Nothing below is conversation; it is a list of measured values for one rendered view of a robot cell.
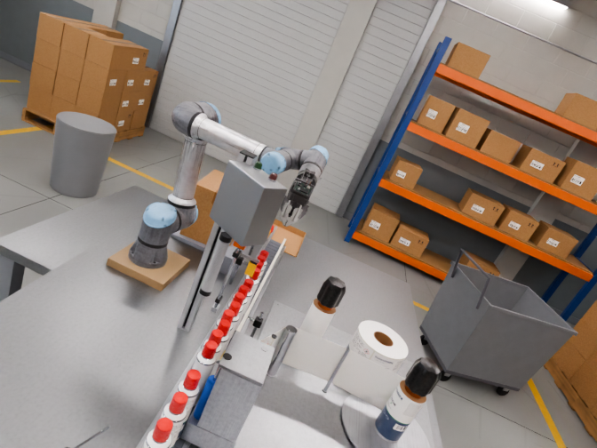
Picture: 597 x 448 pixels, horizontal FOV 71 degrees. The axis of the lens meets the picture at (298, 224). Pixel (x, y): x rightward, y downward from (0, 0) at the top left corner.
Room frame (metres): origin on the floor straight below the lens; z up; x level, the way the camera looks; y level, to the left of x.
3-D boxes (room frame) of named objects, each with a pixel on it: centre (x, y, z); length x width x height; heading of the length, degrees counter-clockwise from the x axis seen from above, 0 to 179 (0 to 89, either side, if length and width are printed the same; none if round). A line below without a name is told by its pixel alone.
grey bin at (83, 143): (3.27, 1.96, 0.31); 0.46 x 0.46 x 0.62
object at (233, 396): (0.82, -0.01, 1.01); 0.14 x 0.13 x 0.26; 179
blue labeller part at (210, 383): (0.78, 0.03, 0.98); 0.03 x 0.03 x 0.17
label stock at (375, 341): (1.35, -0.46, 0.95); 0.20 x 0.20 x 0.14
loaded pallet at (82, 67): (4.77, 2.83, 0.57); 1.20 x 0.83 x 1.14; 179
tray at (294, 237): (2.24, 0.07, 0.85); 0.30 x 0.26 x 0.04; 179
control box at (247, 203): (1.14, 0.16, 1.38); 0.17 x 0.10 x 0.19; 55
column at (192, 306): (1.20, 0.22, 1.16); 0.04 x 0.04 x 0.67; 89
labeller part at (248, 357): (0.82, -0.02, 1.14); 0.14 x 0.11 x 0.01; 179
